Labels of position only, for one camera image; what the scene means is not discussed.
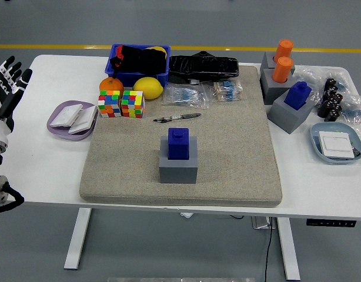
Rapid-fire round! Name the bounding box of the red item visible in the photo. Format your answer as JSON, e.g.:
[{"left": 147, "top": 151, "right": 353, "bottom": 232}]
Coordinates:
[{"left": 115, "top": 46, "right": 124, "bottom": 70}]

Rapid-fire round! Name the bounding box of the orange fruit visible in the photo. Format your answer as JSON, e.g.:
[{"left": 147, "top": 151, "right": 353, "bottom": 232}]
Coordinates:
[{"left": 99, "top": 78, "right": 125, "bottom": 96}]

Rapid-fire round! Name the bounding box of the blue square seal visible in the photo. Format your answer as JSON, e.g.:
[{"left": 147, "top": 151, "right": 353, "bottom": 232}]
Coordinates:
[
  {"left": 283, "top": 81, "right": 312, "bottom": 111},
  {"left": 168, "top": 127, "right": 190, "bottom": 161}
]

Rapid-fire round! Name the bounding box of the black cloth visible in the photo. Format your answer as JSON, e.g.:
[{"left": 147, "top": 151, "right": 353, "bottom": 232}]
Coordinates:
[{"left": 109, "top": 45, "right": 167, "bottom": 73}]

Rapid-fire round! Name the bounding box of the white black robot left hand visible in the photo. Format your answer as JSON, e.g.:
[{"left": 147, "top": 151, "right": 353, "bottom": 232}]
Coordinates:
[{"left": 0, "top": 55, "right": 34, "bottom": 145}]

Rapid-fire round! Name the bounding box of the blue plastic bin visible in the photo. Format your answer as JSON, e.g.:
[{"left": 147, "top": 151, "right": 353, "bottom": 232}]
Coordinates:
[{"left": 104, "top": 43, "right": 171, "bottom": 88}]

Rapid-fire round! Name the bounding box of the black wrapped keyboard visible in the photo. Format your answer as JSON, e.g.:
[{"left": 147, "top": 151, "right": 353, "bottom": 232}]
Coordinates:
[{"left": 168, "top": 51, "right": 239, "bottom": 85}]

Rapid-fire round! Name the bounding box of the white switch panel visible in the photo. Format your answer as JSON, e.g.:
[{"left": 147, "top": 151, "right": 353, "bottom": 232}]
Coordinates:
[
  {"left": 68, "top": 105, "right": 98, "bottom": 135},
  {"left": 49, "top": 104, "right": 83, "bottom": 128},
  {"left": 317, "top": 130, "right": 355, "bottom": 159}
]

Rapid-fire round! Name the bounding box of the black table control panel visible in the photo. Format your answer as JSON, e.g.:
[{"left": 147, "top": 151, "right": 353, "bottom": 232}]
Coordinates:
[{"left": 305, "top": 219, "right": 357, "bottom": 227}]

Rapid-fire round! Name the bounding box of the clear plastic bag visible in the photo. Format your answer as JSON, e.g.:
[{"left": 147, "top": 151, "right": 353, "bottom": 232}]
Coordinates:
[{"left": 292, "top": 65, "right": 361, "bottom": 124}]

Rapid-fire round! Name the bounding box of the yellow lemon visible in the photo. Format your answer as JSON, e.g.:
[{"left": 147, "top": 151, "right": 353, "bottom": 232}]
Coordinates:
[{"left": 132, "top": 77, "right": 164, "bottom": 100}]

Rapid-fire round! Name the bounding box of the grey seal holder block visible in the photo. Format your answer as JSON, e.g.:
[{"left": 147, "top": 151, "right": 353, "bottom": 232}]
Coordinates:
[
  {"left": 260, "top": 51, "right": 296, "bottom": 74},
  {"left": 259, "top": 68, "right": 293, "bottom": 105},
  {"left": 267, "top": 89, "right": 315, "bottom": 135},
  {"left": 158, "top": 135, "right": 198, "bottom": 184}
]

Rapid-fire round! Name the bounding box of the multicoloured puzzle cube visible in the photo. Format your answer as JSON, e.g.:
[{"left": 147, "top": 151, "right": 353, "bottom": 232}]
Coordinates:
[
  {"left": 121, "top": 90, "right": 145, "bottom": 119},
  {"left": 97, "top": 90, "right": 122, "bottom": 119}
]

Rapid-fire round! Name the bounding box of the white table leg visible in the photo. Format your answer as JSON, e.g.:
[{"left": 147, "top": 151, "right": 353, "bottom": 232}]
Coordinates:
[
  {"left": 63, "top": 207, "right": 92, "bottom": 270},
  {"left": 276, "top": 217, "right": 301, "bottom": 281}
]

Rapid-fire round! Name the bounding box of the black grey pen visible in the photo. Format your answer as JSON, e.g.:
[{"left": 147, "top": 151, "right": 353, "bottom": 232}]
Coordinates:
[{"left": 152, "top": 113, "right": 202, "bottom": 123}]

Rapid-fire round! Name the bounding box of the grey box under table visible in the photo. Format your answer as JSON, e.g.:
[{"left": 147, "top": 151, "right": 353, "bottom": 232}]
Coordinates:
[{"left": 250, "top": 216, "right": 277, "bottom": 230}]

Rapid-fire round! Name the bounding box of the grey-brown mat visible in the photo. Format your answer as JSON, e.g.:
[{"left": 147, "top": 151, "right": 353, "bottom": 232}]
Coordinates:
[{"left": 79, "top": 65, "right": 283, "bottom": 208}]

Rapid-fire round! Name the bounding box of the clear bag of taped resistors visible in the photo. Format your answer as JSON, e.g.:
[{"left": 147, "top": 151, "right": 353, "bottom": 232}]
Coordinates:
[{"left": 208, "top": 79, "right": 245, "bottom": 102}]

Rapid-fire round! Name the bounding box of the blue-grey tray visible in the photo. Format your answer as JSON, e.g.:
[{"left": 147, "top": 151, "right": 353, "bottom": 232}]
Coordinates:
[{"left": 310, "top": 122, "right": 361, "bottom": 165}]

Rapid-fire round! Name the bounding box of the clear bag of blue resistors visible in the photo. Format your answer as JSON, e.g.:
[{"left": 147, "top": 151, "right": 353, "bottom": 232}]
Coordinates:
[{"left": 162, "top": 83, "right": 209, "bottom": 110}]

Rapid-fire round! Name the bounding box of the black cable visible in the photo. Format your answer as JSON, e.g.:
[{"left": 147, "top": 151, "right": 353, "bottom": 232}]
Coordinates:
[{"left": 264, "top": 217, "right": 274, "bottom": 282}]

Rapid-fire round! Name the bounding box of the purple tray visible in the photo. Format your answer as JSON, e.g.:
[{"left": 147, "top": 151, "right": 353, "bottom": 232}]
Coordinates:
[{"left": 46, "top": 100, "right": 99, "bottom": 142}]

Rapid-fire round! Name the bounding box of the orange cylinder seal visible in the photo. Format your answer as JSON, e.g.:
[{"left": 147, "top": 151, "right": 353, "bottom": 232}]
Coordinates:
[
  {"left": 274, "top": 39, "right": 294, "bottom": 62},
  {"left": 271, "top": 56, "right": 294, "bottom": 83}
]

